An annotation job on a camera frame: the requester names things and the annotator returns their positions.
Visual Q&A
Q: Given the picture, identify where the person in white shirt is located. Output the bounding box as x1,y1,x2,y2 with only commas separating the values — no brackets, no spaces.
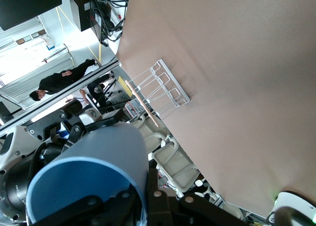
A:
65,87,87,106

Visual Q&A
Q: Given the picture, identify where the black mini computer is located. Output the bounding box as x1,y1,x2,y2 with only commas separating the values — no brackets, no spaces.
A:
90,5,104,40

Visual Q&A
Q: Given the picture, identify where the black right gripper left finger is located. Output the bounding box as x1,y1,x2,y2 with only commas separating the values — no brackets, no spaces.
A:
34,188,139,226

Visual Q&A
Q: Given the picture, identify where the person in black clothes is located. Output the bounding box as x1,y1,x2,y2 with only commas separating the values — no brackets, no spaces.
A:
29,59,96,101

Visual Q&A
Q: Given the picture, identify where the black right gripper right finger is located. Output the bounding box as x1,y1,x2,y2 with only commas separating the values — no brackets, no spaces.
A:
145,168,250,226

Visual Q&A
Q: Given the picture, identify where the dark brick-shaped box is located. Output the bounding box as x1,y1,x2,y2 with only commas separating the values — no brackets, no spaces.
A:
69,0,96,32

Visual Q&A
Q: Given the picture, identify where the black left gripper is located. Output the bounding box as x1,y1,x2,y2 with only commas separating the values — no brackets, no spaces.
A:
26,109,124,167

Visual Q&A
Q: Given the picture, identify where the brown table mat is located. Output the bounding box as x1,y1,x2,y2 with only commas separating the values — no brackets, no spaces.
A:
115,0,316,219

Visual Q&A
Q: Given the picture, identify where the white chair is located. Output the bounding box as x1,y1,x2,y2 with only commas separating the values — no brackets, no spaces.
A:
152,137,201,192
133,114,173,148

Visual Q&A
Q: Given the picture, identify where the white wire cup rack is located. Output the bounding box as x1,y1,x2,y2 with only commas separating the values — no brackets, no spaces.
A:
124,59,192,128

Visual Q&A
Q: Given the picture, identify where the aluminium frame post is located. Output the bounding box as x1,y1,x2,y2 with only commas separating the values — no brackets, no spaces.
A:
0,59,121,133

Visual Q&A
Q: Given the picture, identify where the black power supply with cables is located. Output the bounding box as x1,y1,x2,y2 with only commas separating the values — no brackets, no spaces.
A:
0,0,62,31

